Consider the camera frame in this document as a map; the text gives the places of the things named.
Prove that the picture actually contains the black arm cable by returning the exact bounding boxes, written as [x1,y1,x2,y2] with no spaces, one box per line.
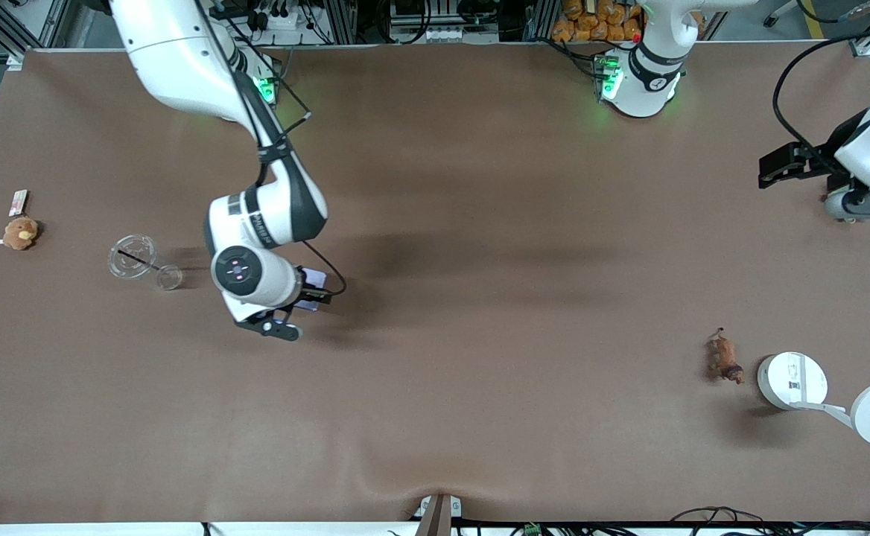
[772,21,870,161]
[197,0,348,297]

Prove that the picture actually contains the clear plastic cup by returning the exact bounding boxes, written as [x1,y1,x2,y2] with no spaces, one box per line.
[107,234,184,292]

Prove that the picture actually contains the lilac flip phone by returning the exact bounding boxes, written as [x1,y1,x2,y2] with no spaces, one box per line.
[302,269,329,312]

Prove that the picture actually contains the aluminium frame post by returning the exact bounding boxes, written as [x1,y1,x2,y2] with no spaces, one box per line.
[36,0,71,50]
[528,0,559,42]
[323,0,358,45]

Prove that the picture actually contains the white power strip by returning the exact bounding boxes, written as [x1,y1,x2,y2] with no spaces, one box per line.
[253,0,311,32]

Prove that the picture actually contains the brown toy horse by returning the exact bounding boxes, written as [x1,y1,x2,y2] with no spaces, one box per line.
[705,328,746,386]

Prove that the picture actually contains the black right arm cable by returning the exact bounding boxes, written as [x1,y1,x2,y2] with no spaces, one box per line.
[197,0,348,297]

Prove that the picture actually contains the orange plush toy pile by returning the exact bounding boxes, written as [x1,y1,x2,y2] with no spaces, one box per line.
[552,0,646,43]

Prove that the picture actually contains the metal table edge bracket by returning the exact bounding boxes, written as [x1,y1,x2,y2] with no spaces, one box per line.
[413,494,463,536]

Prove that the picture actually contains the thin black straw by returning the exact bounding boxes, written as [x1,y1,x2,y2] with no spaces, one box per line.
[116,249,162,272]

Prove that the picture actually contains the white desk lamp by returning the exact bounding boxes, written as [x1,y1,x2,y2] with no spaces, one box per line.
[757,351,870,449]

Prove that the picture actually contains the black cable bundle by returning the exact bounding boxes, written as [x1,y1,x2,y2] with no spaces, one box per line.
[454,506,870,536]

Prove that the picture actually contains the brown plush toy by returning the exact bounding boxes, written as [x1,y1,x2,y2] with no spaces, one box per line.
[0,216,42,252]

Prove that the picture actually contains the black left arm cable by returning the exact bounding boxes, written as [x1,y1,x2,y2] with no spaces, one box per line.
[772,21,870,161]

